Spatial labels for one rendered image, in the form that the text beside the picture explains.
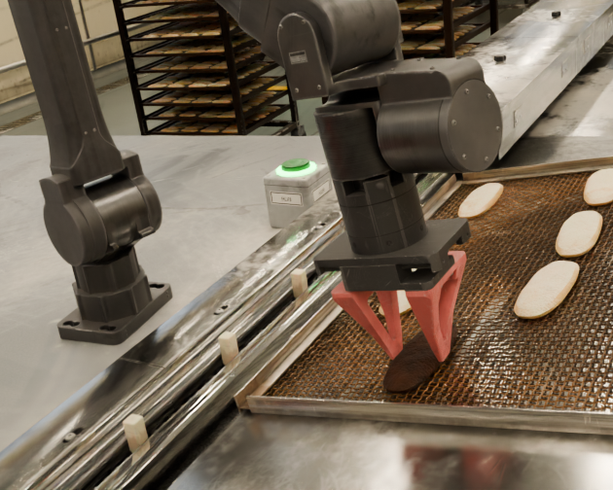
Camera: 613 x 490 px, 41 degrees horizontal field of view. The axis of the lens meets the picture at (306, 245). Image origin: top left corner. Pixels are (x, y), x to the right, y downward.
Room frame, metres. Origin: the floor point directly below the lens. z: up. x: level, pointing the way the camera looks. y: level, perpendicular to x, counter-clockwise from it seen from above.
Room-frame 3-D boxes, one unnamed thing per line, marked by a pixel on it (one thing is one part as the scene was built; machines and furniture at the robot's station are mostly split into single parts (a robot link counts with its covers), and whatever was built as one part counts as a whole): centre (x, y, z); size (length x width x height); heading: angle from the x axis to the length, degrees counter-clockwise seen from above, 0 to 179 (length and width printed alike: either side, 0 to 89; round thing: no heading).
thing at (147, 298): (0.87, 0.23, 0.86); 0.12 x 0.09 x 0.08; 154
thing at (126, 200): (0.85, 0.21, 0.94); 0.09 x 0.05 x 0.10; 42
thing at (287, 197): (1.08, 0.00, 0.84); 0.08 x 0.08 x 0.11; 58
